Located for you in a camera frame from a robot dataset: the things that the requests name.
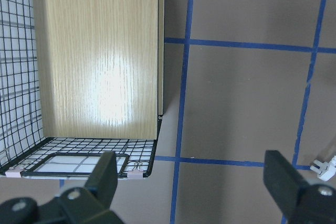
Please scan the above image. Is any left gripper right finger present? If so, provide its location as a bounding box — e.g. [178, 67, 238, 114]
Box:
[263, 150, 312, 208]

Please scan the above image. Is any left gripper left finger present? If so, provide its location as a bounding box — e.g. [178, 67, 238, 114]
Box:
[85, 152, 117, 208]

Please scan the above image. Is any wooden board in basket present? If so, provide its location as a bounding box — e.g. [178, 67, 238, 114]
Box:
[33, 0, 163, 139]

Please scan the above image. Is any white toaster power cord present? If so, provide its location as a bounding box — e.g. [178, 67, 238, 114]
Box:
[309, 155, 336, 182]

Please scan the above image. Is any wire grid basket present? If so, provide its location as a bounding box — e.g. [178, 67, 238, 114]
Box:
[1, 0, 164, 179]

